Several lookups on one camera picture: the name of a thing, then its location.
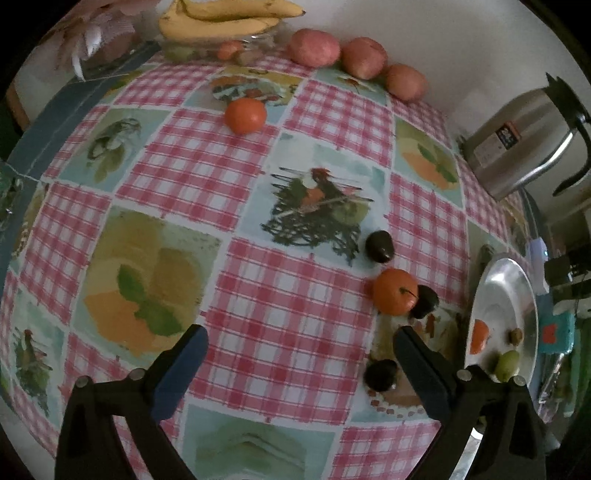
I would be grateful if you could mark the dark plum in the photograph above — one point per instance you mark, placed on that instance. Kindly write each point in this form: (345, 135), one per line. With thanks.
(381, 374)
(379, 246)
(425, 302)

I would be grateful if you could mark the black power adapter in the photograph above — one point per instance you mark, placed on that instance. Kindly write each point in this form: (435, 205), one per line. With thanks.
(565, 272)

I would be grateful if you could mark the checked fruit-print tablecloth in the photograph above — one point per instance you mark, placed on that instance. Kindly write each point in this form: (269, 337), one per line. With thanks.
(300, 286)

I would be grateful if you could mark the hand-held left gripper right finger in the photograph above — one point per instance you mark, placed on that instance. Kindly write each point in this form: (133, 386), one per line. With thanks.
(422, 369)

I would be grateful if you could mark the yellow banana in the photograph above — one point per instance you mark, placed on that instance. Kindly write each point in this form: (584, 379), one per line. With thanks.
(217, 28)
(240, 7)

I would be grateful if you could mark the red apple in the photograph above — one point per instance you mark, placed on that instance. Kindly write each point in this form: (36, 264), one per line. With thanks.
(364, 56)
(406, 81)
(315, 47)

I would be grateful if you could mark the teal plastic box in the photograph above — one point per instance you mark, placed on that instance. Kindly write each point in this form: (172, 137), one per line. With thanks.
(556, 332)

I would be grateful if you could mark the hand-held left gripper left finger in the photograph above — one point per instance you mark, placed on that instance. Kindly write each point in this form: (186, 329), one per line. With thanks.
(178, 378)

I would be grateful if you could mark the stainless steel thermos jug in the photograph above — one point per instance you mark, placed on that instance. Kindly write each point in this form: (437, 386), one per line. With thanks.
(517, 143)

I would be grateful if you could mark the brown wooden chair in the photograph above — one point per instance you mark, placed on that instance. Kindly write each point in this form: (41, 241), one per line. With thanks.
(17, 104)

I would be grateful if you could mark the round metal plate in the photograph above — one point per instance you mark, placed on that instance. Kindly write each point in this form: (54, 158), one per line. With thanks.
(503, 295)

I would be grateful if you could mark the small brown fruit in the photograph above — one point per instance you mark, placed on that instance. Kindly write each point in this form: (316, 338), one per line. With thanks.
(516, 336)

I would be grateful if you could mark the green guava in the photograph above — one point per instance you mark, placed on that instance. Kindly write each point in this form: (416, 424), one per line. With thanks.
(508, 362)

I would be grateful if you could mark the orange tangerine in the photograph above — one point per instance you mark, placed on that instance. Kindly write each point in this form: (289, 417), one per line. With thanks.
(479, 337)
(394, 291)
(244, 115)

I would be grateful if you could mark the tiny orange fruit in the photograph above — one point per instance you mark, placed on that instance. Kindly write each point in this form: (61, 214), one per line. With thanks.
(229, 48)

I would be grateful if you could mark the clear glass bowl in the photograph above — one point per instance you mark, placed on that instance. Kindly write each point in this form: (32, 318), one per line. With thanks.
(184, 50)

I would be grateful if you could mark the white power strip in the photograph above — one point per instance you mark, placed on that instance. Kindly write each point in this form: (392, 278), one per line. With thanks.
(538, 258)

